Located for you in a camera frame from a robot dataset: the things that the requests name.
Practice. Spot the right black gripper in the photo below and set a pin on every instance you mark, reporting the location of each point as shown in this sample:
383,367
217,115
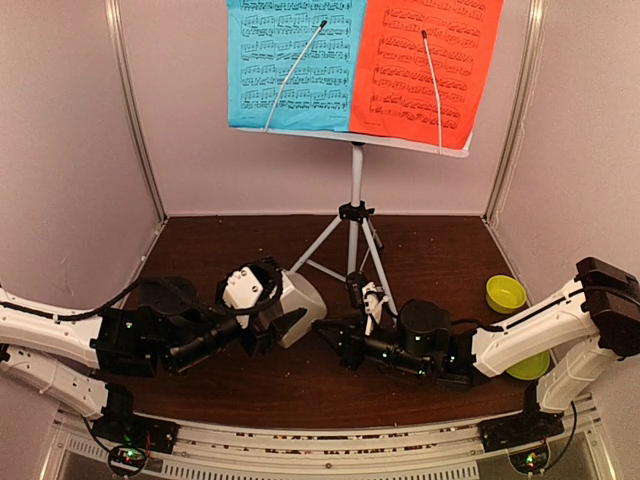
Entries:
348,350

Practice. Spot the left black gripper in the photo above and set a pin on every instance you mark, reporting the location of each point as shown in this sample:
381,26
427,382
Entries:
267,340

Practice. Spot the white wedge-shaped holder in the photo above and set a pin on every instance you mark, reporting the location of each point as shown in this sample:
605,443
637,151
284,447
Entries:
302,302

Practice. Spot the white folding music stand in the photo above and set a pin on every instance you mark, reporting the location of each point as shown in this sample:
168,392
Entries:
363,242

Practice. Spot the red sheet music page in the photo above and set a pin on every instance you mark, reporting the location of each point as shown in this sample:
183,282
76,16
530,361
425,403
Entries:
422,69

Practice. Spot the blue sheet music page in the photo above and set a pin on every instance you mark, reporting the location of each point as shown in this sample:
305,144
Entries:
291,64

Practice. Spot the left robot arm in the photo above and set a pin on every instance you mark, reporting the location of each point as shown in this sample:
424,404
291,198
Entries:
37,341

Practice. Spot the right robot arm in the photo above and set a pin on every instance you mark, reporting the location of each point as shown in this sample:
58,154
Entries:
598,311

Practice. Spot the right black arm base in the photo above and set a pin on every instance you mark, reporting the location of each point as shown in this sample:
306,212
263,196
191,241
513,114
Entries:
528,426

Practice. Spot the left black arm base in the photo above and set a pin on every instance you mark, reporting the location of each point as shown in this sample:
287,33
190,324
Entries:
120,424

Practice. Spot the yellow-green plastic bowl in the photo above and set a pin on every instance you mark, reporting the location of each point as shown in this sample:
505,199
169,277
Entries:
505,294

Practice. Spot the yellow-green plastic plate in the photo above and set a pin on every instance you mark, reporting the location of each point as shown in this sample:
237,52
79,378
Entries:
531,368

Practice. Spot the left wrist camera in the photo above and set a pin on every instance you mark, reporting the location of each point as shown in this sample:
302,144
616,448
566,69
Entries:
255,286

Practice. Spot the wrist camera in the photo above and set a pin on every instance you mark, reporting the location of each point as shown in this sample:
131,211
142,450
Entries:
365,296
255,286

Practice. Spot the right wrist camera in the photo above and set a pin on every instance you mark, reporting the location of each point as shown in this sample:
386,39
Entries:
365,296

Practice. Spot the right aluminium corner post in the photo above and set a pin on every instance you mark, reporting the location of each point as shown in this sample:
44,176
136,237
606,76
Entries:
524,93

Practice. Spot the aluminium corner post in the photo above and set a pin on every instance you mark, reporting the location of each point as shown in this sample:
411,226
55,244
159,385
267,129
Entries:
118,40
524,93

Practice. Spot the left aluminium corner post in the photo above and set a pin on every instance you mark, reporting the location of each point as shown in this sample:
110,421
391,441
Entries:
118,40

